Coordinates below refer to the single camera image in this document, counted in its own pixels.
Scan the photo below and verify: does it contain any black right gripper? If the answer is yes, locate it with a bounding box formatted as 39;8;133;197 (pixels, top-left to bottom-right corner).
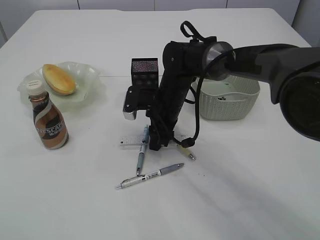
149;118;175;151

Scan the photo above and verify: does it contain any blue grip ballpoint pen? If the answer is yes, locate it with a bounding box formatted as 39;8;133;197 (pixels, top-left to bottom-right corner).
136;125;149;176

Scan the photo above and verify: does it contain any transparent plastic ruler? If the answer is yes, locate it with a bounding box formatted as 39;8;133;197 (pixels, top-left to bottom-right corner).
119;135;187;147

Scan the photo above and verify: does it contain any beige patterned ballpoint pen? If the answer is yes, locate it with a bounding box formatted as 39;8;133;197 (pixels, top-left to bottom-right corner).
175;134;197;161

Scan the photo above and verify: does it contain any brown Nescafe coffee bottle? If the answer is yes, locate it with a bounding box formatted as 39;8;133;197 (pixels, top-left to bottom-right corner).
26;80;69;150

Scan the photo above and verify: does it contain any yellow bread loaf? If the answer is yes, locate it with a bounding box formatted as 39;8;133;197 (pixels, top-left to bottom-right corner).
42;64;76;96

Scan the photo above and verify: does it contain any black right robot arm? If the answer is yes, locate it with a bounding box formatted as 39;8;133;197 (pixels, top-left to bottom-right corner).
147;41;320;151

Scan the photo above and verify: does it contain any grey grip ballpoint pen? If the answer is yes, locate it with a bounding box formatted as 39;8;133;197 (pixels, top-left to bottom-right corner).
115;163;185;190

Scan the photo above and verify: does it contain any black mesh pen holder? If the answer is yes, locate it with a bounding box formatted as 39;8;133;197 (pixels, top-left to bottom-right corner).
130;58;159;90

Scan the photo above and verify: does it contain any light green plastic basket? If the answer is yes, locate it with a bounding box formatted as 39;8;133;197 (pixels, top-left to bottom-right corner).
199;76;260;121

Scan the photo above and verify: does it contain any translucent green wavy plate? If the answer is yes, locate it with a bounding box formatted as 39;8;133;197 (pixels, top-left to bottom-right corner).
17;61;102;113

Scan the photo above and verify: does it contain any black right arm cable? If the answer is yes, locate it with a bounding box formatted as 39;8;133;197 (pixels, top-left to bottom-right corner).
179;20;236;149

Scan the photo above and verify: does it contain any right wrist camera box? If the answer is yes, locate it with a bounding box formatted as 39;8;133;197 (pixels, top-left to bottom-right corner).
122;85;156;121

